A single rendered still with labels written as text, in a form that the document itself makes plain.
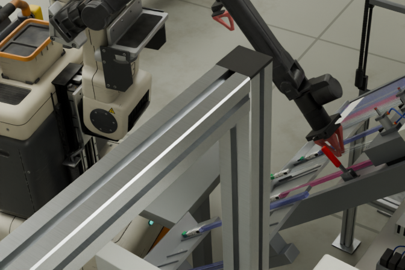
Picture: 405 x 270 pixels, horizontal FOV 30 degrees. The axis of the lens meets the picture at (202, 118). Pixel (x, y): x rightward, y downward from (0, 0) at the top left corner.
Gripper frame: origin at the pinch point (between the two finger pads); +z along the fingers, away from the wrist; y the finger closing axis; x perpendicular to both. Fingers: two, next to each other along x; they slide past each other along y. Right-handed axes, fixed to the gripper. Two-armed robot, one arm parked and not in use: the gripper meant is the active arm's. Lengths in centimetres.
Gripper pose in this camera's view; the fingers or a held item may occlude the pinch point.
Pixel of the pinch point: (339, 152)
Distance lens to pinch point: 209.1
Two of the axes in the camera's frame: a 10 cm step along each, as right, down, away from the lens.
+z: 5.5, 8.2, 1.8
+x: -6.0, 2.4, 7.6
